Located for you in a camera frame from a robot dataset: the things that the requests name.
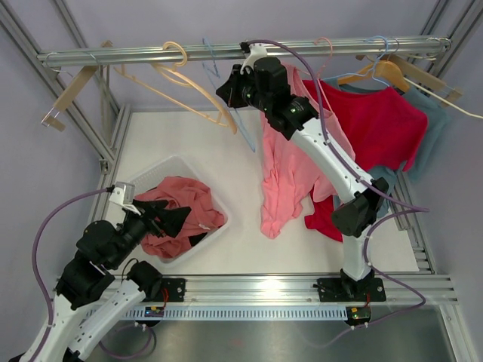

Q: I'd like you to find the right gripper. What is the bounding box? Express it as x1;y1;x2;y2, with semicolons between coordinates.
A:
217;65;271;114

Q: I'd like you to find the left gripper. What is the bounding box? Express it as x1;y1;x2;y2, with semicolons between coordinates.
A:
109;199;191;268

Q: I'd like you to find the light blue wire hanger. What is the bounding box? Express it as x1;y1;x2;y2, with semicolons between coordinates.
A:
202;37;256;153

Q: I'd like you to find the dusty pink t shirt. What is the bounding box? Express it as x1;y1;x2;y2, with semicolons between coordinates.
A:
135;176;226;259

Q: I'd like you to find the black t shirt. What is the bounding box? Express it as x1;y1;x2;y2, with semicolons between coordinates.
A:
188;233;207;247

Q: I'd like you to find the beige plastic hanger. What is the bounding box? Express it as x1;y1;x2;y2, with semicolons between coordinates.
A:
112;40;238;135

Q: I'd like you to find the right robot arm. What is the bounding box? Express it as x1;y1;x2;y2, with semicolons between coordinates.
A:
216;57;389;302

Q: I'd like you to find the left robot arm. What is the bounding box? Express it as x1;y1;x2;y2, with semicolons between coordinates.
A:
14;201;191;361

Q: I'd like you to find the light pink t shirt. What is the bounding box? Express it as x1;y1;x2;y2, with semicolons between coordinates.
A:
260;64;355;239

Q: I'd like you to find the left wooden clip hanger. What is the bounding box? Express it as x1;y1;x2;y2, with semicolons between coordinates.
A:
41;52;112;139

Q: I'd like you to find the wooden clip hanger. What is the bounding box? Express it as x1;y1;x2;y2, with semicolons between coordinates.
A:
41;52;112;139
356;54;466;109

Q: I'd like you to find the red t shirt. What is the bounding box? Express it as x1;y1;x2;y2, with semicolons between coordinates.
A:
298;82;429;242

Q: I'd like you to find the grey blue t shirt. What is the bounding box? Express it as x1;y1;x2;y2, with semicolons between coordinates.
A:
325;79;451;218

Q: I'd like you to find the right wooden clip hanger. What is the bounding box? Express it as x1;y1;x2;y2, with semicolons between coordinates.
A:
356;54;466;109

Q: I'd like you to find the white laundry basket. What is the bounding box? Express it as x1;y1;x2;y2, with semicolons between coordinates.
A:
125;155;230;266

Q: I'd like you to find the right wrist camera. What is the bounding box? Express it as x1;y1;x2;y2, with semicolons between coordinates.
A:
240;42;268;75

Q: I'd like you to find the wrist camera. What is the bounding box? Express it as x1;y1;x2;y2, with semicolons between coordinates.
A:
240;42;268;75
109;182;135;208

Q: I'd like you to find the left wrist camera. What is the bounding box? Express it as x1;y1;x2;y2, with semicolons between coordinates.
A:
109;182;135;208

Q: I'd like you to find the pink wire hanger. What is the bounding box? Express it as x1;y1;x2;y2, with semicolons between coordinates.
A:
305;36;334;80

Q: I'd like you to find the blue wire hanger right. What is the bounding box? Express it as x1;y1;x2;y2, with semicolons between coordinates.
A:
353;35;401;87

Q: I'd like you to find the white slotted cable duct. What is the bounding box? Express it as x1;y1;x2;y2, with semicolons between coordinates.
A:
121;305;348;321

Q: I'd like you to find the metal hanging rail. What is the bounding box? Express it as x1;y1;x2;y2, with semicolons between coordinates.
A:
37;35;451;68

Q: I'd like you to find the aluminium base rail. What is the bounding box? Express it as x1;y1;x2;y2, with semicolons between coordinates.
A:
48;274;460;305

